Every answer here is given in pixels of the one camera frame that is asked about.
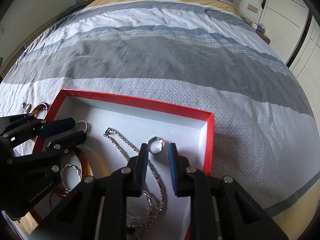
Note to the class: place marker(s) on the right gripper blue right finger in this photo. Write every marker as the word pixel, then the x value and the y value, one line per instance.
pixel 178 169

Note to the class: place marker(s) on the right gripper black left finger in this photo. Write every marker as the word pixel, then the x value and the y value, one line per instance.
pixel 137 175

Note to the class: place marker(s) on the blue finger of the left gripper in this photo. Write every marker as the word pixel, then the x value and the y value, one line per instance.
pixel 56 127

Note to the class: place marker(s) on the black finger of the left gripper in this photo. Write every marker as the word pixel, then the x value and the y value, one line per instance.
pixel 67 142

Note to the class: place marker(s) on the tortoiseshell bangle outside box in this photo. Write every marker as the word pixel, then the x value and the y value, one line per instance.
pixel 40 110

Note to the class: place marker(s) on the red jewelry box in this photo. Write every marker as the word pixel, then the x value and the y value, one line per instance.
pixel 116 127

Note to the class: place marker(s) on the tortoiseshell bangle in box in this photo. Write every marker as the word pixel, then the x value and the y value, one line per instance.
pixel 75 156

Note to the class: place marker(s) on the thin silver bangle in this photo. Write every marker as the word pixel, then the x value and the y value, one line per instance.
pixel 71 176

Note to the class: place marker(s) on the striped bed duvet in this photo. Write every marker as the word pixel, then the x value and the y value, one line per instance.
pixel 198 54

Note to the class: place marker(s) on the dark clothes pile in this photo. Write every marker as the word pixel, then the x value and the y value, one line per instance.
pixel 73 9

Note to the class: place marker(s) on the wooden nightstand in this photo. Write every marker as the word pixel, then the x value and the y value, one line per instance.
pixel 261 35

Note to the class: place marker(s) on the purple tissue box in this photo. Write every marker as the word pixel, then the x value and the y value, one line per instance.
pixel 258 27

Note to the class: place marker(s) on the white wardrobe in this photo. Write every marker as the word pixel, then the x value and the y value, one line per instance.
pixel 294 35

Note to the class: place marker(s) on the wall switch plate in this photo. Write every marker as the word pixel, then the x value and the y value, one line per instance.
pixel 252 8

